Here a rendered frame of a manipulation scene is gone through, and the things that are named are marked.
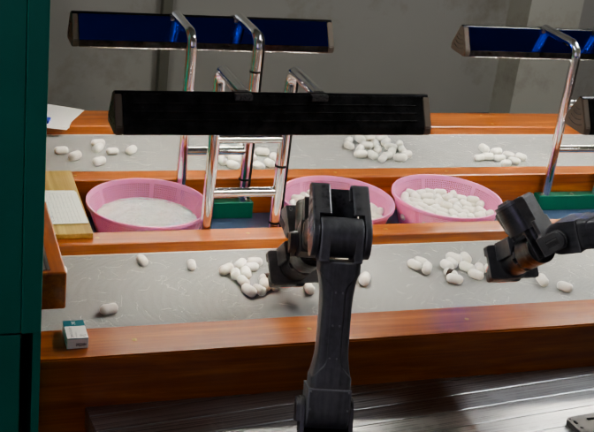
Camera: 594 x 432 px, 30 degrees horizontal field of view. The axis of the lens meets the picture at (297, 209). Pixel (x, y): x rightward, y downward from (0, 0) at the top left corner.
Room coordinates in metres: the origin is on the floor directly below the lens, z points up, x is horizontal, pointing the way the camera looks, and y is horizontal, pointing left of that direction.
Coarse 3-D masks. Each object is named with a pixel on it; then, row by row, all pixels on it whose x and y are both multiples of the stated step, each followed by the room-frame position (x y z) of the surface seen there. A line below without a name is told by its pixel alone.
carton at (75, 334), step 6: (66, 324) 1.61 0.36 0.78; (72, 324) 1.61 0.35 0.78; (78, 324) 1.61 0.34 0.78; (84, 324) 1.62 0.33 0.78; (66, 330) 1.59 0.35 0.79; (72, 330) 1.59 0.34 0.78; (78, 330) 1.59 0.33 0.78; (84, 330) 1.60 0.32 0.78; (66, 336) 1.57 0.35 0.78; (72, 336) 1.57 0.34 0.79; (78, 336) 1.58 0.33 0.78; (84, 336) 1.58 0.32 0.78; (66, 342) 1.57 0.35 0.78; (72, 342) 1.57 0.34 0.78; (78, 342) 1.57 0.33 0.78; (84, 342) 1.57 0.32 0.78; (66, 348) 1.57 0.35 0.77; (72, 348) 1.57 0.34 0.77
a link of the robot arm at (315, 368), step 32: (320, 224) 1.53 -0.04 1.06; (352, 224) 1.53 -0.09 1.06; (320, 256) 1.50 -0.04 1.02; (352, 256) 1.52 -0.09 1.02; (320, 288) 1.51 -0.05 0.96; (352, 288) 1.50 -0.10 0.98; (320, 320) 1.48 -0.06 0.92; (320, 352) 1.46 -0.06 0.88; (320, 384) 1.44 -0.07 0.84; (320, 416) 1.42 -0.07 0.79
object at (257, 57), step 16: (176, 16) 2.45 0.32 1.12; (240, 16) 2.52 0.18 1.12; (192, 32) 2.35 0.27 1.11; (256, 32) 2.41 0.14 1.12; (192, 48) 2.33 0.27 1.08; (256, 48) 2.39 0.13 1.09; (192, 64) 2.33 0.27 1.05; (256, 64) 2.39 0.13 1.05; (192, 80) 2.33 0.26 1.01; (256, 80) 2.39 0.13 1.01; (240, 160) 2.39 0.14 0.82; (176, 176) 2.34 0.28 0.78; (240, 176) 2.39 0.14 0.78; (224, 208) 2.37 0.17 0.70; (240, 208) 2.38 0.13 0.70
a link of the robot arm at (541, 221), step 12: (516, 204) 1.84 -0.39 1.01; (528, 204) 1.83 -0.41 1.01; (504, 216) 1.84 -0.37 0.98; (516, 216) 1.83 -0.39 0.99; (528, 216) 1.83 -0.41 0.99; (540, 216) 1.83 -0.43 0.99; (516, 228) 1.83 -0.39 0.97; (528, 228) 1.82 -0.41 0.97; (540, 228) 1.81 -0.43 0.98; (540, 240) 1.79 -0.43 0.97; (552, 240) 1.77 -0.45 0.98; (564, 240) 1.75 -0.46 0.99; (552, 252) 1.76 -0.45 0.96
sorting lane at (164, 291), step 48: (96, 288) 1.83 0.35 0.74; (144, 288) 1.85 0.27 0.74; (192, 288) 1.88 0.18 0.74; (240, 288) 1.90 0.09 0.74; (288, 288) 1.93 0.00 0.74; (384, 288) 1.98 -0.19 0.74; (432, 288) 2.01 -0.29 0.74; (480, 288) 2.04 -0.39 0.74; (528, 288) 2.06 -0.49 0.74; (576, 288) 2.09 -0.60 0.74
